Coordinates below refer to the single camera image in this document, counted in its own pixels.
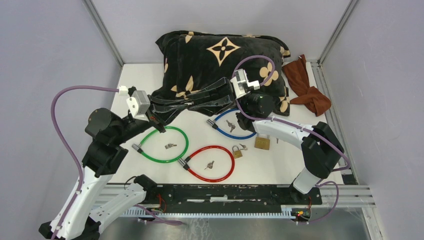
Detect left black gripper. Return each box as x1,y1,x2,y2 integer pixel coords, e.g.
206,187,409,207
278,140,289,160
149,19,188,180
118,94,195,143

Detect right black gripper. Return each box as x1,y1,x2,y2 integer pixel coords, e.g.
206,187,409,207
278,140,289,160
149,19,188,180
182,80,247,120

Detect blue cable lock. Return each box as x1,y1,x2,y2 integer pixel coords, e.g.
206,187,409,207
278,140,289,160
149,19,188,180
206,108,256,140

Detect small silver keys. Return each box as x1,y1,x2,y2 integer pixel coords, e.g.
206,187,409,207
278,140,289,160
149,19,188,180
164,143,177,149

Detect green cable lock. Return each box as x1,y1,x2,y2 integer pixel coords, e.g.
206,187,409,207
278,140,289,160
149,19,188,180
131,126,190,164

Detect small brass padlock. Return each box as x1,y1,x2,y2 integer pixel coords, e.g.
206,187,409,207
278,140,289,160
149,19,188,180
232,145,243,159

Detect red cable lock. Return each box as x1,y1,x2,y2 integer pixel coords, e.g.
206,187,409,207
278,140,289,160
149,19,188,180
178,145,236,183

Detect large brass padlock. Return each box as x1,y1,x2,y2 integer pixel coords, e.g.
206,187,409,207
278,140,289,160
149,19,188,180
254,133,271,151

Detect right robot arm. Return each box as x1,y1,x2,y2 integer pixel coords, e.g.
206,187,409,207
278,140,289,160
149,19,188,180
234,100,350,204

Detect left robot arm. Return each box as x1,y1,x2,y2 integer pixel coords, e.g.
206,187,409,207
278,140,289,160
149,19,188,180
39,96,188,240

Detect blue lock keys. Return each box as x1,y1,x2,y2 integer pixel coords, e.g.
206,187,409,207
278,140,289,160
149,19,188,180
225,119,236,133

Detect red lock keys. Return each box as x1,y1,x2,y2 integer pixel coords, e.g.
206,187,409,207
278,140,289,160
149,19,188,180
204,161,215,170

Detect black floral pillow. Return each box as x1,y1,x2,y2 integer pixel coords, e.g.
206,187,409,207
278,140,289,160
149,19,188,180
152,30,291,116

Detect small padlock keys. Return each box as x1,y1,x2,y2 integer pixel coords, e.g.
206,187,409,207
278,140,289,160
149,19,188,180
239,143,248,151

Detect brown cloth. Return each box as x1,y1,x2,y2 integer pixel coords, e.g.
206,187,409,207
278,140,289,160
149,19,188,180
282,54,332,117

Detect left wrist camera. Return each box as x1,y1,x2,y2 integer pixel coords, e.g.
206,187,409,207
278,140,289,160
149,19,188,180
126,90,151,120

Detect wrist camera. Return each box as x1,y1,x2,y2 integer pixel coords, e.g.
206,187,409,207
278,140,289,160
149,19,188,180
230,69,260,99
126,90,151,120

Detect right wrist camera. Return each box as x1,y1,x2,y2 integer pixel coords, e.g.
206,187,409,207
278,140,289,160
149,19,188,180
230,69,260,99

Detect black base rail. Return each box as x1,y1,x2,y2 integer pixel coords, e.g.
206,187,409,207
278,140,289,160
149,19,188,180
142,184,323,214

